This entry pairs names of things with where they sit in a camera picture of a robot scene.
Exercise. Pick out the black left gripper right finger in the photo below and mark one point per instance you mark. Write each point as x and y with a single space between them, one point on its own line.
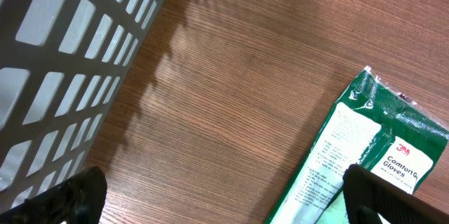
371 199

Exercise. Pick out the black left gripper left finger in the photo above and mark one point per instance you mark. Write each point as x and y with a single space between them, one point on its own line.
79 199

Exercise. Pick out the green glove package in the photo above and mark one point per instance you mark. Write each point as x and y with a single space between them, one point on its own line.
371 124

